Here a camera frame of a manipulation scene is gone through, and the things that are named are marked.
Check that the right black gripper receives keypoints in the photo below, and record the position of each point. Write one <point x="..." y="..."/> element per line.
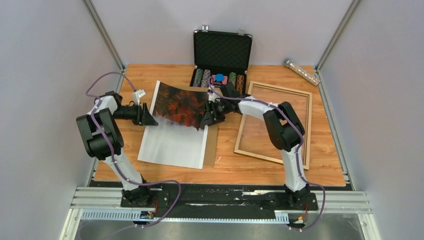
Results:
<point x="209" y="119"/>

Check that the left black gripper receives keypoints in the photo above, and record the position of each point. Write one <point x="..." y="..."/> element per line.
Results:
<point x="144" y="118"/>

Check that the red forest photo print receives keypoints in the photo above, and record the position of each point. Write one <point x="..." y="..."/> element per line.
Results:
<point x="178" y="139"/>

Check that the brown cardboard backing board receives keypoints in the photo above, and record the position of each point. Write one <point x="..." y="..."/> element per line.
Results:
<point x="212" y="145"/>

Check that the light wooden picture frame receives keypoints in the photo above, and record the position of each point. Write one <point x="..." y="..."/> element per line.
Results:
<point x="275" y="159"/>

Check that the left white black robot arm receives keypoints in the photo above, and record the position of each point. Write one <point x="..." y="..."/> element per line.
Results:
<point x="103" y="140"/>

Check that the blue round chip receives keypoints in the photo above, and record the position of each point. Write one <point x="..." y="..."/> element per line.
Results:
<point x="219" y="78"/>

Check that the black poker chip case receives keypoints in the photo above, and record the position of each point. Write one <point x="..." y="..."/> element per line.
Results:
<point x="218" y="52"/>

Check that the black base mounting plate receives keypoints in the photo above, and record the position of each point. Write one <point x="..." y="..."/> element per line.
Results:
<point x="216" y="201"/>

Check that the silver glitter tube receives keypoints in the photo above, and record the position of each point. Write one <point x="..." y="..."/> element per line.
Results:
<point x="309" y="77"/>

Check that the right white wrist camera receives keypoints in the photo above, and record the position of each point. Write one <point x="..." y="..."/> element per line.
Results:
<point x="213" y="96"/>

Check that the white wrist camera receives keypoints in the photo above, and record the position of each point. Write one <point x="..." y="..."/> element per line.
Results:
<point x="213" y="96"/>
<point x="137" y="95"/>

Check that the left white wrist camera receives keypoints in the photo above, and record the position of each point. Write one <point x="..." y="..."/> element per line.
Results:
<point x="137" y="95"/>

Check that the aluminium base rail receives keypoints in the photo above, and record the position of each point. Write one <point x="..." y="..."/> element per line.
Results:
<point x="96" y="204"/>

